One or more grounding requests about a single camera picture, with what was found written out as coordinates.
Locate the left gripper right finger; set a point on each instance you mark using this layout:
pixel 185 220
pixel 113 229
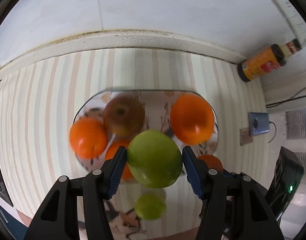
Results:
pixel 211 187

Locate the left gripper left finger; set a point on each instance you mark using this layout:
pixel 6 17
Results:
pixel 98 186

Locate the dark orange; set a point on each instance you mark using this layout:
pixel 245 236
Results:
pixel 212 162

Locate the green apple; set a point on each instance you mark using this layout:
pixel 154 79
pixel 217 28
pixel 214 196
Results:
pixel 154 160
pixel 150 207

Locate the large orange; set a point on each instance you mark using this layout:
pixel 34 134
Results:
pixel 192 119

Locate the brown apple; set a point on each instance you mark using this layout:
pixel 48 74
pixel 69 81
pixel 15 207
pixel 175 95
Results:
pixel 124 116

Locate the brown card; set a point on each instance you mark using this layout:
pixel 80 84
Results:
pixel 245 136

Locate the blue smartphone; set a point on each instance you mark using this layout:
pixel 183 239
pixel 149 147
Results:
pixel 258 123

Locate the floral oval ceramic plate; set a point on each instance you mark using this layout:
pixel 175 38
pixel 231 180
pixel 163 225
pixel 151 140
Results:
pixel 157 105

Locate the soy sauce bottle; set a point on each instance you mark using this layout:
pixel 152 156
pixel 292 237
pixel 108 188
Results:
pixel 271 58

